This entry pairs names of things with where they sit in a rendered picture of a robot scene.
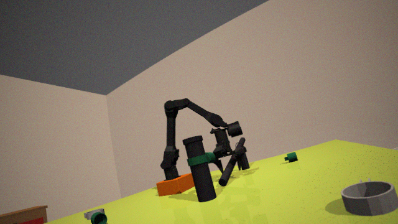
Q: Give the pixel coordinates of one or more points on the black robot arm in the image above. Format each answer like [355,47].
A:
[171,153]

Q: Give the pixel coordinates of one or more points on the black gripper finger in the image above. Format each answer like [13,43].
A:
[239,160]
[219,165]

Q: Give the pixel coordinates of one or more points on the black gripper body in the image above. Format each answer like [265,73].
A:
[237,151]

